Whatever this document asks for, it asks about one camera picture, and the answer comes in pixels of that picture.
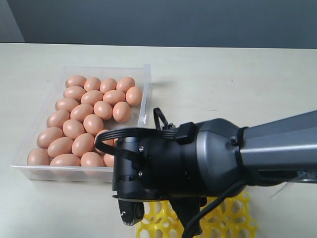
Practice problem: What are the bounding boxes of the brown egg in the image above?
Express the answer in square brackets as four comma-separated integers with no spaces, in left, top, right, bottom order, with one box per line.
[80,90,104,106]
[80,152,104,167]
[84,77,101,92]
[46,110,70,128]
[72,133,95,157]
[62,119,85,140]
[126,86,143,107]
[50,154,80,166]
[95,129,114,154]
[116,77,135,93]
[55,98,79,113]
[65,75,87,88]
[27,148,50,166]
[112,102,131,122]
[63,86,86,101]
[104,154,114,167]
[48,137,73,158]
[37,127,63,149]
[100,78,117,94]
[83,114,104,135]
[93,101,112,120]
[70,104,93,122]
[103,90,126,106]

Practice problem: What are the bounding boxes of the black cable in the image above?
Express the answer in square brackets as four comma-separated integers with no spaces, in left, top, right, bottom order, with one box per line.
[94,107,248,238]

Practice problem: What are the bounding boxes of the clear plastic egg bin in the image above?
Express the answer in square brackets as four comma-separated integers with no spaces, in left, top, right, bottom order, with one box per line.
[11,65,151,183]

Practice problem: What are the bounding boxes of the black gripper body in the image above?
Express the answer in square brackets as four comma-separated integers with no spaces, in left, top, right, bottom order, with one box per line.
[170,197,207,228]

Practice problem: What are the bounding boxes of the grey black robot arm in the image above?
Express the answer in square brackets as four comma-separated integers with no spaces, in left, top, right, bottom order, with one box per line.
[113,112,317,238]

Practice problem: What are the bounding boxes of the yellow plastic egg tray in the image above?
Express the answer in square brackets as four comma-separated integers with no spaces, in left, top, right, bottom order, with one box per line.
[136,191,258,238]

